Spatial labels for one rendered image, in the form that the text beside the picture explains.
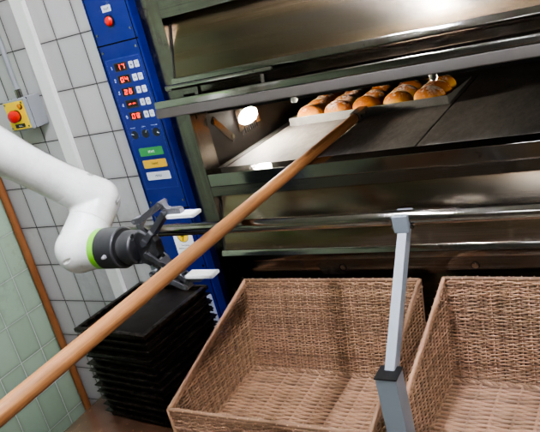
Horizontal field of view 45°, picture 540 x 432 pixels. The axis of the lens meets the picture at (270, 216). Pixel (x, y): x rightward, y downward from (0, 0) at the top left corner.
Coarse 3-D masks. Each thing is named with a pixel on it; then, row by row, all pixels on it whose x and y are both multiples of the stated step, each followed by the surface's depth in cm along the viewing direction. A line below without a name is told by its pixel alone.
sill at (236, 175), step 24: (456, 144) 159; (480, 144) 154; (504, 144) 150; (528, 144) 148; (240, 168) 190; (264, 168) 183; (312, 168) 176; (336, 168) 172; (360, 168) 169; (384, 168) 166; (408, 168) 163
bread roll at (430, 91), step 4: (420, 88) 206; (424, 88) 205; (428, 88) 204; (432, 88) 204; (436, 88) 204; (440, 88) 204; (416, 92) 207; (420, 92) 205; (424, 92) 204; (428, 92) 204; (432, 92) 204; (436, 92) 203; (440, 92) 203; (444, 92) 204; (416, 96) 207; (420, 96) 205; (424, 96) 204; (428, 96) 204; (432, 96) 203; (436, 96) 203
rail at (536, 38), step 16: (464, 48) 132; (480, 48) 131; (496, 48) 129; (368, 64) 142; (384, 64) 141; (400, 64) 139; (288, 80) 153; (304, 80) 151; (320, 80) 149; (192, 96) 167; (208, 96) 164; (224, 96) 162
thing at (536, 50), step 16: (512, 48) 128; (528, 48) 126; (416, 64) 138; (432, 64) 136; (448, 64) 134; (464, 64) 133; (480, 64) 131; (336, 80) 147; (352, 80) 145; (368, 80) 143; (384, 80) 142; (240, 96) 160; (256, 96) 158; (272, 96) 156; (288, 96) 154; (160, 112) 173; (176, 112) 170; (192, 112) 168
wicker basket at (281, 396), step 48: (240, 288) 195; (288, 288) 191; (384, 288) 175; (240, 336) 194; (336, 336) 185; (384, 336) 177; (192, 384) 173; (240, 384) 193; (288, 384) 188; (336, 384) 182
